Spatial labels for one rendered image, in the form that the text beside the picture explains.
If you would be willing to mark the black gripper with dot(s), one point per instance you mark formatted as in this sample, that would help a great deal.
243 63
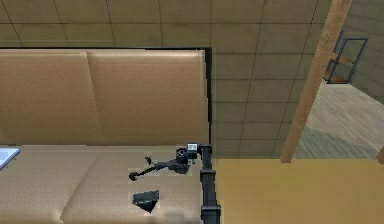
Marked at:
181 154

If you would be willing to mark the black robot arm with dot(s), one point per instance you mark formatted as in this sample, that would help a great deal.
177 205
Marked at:
208 186

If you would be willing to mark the black phone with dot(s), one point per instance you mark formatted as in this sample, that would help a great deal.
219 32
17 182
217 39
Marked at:
146 201

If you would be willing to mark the tan sofa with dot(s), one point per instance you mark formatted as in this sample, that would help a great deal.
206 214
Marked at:
100 110

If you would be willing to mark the dark metal shelf wooden boards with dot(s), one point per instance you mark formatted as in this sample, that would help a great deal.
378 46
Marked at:
346 60

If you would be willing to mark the brown wooden door frame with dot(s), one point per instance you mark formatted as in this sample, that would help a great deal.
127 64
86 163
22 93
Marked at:
316 80

